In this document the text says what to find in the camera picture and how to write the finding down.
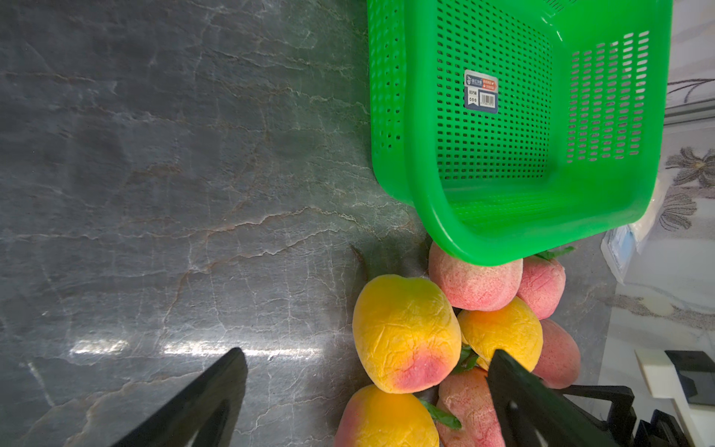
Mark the yellow peach left middle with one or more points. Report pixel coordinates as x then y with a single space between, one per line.
376 418

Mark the pink peach upper left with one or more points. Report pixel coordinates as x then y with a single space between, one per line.
471 287

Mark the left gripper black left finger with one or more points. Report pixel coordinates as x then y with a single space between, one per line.
203 414

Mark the green plastic perforated basket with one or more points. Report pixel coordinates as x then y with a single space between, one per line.
575 146

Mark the white barcode sticker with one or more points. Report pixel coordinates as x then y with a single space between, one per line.
481 92

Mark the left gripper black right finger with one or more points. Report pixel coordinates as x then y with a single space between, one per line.
530 414

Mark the blue face mask pack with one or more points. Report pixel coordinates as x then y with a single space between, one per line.
620 245

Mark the pink peach upper right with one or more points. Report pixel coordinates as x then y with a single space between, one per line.
542 285

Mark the yellow peach centre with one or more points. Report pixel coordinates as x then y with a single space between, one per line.
514 328

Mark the pink peach centre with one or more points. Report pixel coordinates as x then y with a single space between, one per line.
560 361

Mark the pink peach bottom left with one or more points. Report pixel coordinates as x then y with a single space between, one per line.
467 397

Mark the yellow peach with red blush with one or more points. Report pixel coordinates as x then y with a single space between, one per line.
406 334

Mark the pink peach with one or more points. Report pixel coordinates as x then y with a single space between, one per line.
560 361
471 287
467 397
542 285

